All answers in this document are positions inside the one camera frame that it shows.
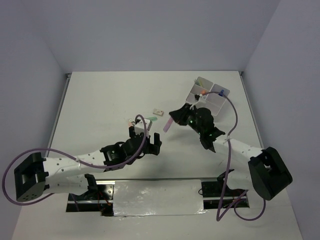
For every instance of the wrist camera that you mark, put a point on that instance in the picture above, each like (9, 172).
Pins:
(139, 127)
(199, 100)

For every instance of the white compartment container left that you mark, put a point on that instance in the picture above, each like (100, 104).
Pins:
(196, 90)

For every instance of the white eraser box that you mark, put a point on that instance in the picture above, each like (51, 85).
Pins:
(158, 112)

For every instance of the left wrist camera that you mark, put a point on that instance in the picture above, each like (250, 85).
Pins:
(139, 127)

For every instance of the purple highlighter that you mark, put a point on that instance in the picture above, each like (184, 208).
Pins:
(168, 125)

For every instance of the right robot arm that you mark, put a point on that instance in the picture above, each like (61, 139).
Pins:
(268, 173)

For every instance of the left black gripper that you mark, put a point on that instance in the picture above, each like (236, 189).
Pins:
(153, 148)

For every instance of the white compartment container right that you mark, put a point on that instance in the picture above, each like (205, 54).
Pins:
(214, 102)

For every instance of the green translucent case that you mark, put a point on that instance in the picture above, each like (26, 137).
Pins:
(153, 118)

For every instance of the yellow highlighter pen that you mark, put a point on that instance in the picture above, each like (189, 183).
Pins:
(201, 82)

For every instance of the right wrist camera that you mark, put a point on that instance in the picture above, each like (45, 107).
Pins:
(199, 100)

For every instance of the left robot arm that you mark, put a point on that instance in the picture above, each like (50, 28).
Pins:
(37, 175)

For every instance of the white compartment container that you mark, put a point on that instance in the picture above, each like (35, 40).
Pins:
(214, 102)
(196, 90)

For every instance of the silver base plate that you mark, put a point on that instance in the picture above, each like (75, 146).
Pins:
(157, 198)

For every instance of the white blue pen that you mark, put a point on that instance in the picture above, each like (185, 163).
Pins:
(221, 93)

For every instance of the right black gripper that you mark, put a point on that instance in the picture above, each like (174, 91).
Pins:
(177, 113)

